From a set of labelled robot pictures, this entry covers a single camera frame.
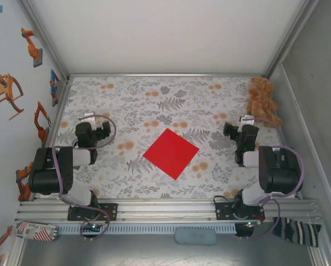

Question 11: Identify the aluminium frame post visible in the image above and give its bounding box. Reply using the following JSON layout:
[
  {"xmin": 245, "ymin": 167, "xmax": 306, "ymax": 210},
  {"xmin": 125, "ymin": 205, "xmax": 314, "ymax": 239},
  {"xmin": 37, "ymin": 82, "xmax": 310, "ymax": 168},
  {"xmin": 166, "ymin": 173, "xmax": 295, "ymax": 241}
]
[
  {"xmin": 17, "ymin": 0, "xmax": 71, "ymax": 84},
  {"xmin": 306, "ymin": 243, "xmax": 331, "ymax": 266},
  {"xmin": 262, "ymin": 0, "xmax": 320, "ymax": 78},
  {"xmin": 4, "ymin": 237, "xmax": 26, "ymax": 266}
]

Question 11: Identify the brown teddy bear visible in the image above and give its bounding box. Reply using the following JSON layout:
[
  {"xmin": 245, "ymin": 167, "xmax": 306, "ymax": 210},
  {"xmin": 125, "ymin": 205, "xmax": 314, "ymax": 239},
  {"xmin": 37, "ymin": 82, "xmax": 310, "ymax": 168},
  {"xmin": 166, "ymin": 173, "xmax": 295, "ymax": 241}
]
[{"xmin": 247, "ymin": 76, "xmax": 283, "ymax": 128}]

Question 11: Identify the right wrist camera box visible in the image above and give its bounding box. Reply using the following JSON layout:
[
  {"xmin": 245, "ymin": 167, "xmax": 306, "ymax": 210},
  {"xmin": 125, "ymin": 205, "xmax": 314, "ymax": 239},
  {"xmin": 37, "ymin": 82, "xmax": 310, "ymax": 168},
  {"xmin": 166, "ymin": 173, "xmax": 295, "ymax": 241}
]
[{"xmin": 239, "ymin": 115, "xmax": 255, "ymax": 131}]

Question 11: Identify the thin aluminium frame rail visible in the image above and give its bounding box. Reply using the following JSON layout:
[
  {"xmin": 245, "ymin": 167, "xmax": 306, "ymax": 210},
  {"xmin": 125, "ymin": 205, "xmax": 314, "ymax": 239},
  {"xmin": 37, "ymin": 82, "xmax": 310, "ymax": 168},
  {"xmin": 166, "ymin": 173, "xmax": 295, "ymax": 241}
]
[{"xmin": 67, "ymin": 73, "xmax": 267, "ymax": 79}]

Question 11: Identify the red white printed bag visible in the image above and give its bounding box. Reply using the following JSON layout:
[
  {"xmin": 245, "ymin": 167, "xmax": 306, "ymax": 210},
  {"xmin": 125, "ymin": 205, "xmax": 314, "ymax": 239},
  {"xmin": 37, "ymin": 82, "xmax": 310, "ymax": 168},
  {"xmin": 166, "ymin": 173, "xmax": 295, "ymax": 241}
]
[{"xmin": 14, "ymin": 221, "xmax": 59, "ymax": 242}]

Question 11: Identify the white slotted cable duct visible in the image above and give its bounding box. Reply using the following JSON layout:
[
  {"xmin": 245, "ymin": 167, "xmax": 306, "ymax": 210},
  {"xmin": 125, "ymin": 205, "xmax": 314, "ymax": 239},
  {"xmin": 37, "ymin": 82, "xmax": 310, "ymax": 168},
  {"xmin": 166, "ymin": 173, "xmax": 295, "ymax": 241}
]
[{"xmin": 57, "ymin": 223, "xmax": 237, "ymax": 234}]

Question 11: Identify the floral patterned table mat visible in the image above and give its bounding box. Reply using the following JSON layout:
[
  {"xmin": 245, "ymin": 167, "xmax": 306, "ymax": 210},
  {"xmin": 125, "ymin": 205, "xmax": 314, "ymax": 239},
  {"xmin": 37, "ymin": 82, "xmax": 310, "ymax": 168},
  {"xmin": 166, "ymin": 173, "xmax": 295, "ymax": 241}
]
[{"xmin": 40, "ymin": 76, "xmax": 297, "ymax": 200}]

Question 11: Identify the red paper sheet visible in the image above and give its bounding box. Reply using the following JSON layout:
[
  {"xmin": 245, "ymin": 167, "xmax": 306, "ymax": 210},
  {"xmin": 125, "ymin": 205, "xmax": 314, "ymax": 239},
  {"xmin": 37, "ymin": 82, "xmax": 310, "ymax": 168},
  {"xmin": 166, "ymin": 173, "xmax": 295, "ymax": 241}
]
[{"xmin": 142, "ymin": 127, "xmax": 201, "ymax": 181}]

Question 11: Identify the grey-blue sponge block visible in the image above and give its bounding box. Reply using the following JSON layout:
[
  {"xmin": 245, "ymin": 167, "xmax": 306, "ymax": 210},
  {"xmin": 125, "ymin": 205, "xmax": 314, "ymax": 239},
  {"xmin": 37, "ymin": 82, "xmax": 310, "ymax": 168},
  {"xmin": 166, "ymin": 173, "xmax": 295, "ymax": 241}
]
[{"xmin": 174, "ymin": 226, "xmax": 217, "ymax": 246}]

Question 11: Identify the orange claw machine sticker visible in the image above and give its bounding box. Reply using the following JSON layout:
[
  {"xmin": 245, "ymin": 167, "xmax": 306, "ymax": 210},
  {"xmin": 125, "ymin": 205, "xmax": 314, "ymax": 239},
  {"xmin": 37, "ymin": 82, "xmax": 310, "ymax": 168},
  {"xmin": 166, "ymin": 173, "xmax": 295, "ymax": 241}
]
[{"xmin": 0, "ymin": 73, "xmax": 26, "ymax": 121}]

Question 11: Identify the blue and orange sticker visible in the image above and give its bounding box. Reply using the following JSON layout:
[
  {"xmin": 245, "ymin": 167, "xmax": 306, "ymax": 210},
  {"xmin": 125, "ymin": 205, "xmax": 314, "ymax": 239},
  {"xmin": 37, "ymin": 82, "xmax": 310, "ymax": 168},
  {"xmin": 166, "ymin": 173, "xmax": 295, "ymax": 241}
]
[{"xmin": 49, "ymin": 69, "xmax": 60, "ymax": 108}]

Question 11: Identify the black white striped sock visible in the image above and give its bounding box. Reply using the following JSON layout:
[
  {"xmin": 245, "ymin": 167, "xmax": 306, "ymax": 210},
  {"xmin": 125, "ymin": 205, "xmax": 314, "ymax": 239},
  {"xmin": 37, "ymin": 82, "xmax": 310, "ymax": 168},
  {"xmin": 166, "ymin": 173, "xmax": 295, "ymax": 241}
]
[{"xmin": 273, "ymin": 217, "xmax": 323, "ymax": 248}]

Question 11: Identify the purple cable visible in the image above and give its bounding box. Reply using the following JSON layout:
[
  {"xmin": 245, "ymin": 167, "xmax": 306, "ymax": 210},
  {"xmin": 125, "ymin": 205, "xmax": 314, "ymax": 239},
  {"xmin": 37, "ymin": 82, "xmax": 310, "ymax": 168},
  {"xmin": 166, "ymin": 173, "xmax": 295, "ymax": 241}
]
[
  {"xmin": 52, "ymin": 112, "xmax": 118, "ymax": 242},
  {"xmin": 236, "ymin": 116, "xmax": 306, "ymax": 241}
]

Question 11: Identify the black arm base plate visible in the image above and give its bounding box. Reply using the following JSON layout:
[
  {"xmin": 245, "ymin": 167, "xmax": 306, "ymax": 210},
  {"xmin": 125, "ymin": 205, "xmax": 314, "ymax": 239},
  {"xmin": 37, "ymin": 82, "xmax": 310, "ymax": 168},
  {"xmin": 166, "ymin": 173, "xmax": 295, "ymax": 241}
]
[
  {"xmin": 67, "ymin": 203, "xmax": 119, "ymax": 222},
  {"xmin": 214, "ymin": 202, "xmax": 265, "ymax": 221}
]

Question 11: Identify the wide aluminium rail beam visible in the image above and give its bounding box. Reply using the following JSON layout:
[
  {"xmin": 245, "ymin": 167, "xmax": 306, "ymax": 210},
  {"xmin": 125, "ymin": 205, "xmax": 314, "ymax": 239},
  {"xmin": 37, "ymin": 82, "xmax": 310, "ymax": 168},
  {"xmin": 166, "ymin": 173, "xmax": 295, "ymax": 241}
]
[{"xmin": 15, "ymin": 198, "xmax": 323, "ymax": 222}]

